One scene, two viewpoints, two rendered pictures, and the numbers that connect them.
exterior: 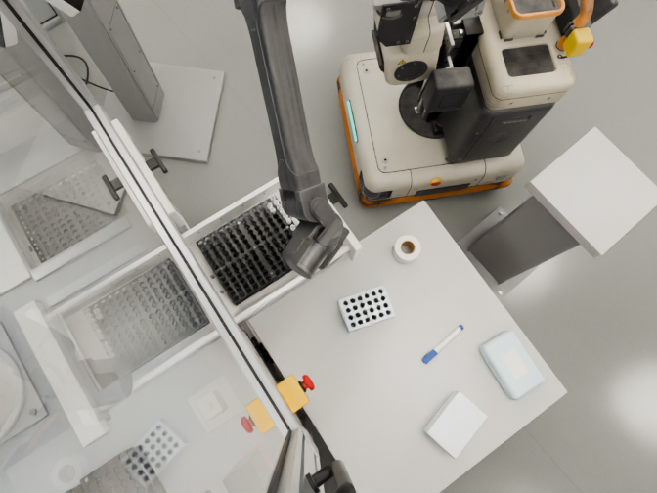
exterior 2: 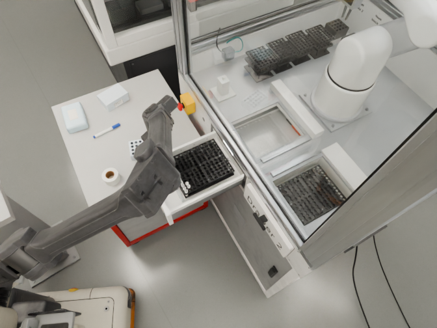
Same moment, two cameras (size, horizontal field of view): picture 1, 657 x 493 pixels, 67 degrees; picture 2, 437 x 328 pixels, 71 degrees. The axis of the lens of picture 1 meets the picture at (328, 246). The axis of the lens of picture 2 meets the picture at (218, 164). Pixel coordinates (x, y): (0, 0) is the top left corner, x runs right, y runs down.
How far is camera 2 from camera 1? 0.93 m
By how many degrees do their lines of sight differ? 44
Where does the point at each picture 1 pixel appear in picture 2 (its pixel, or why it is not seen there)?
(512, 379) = (77, 109)
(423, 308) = (111, 148)
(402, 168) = (95, 299)
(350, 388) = not seen: hidden behind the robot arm
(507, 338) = (71, 125)
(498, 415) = (90, 101)
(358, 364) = not seen: hidden behind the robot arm
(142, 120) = not seen: outside the picture
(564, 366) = (39, 181)
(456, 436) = (114, 90)
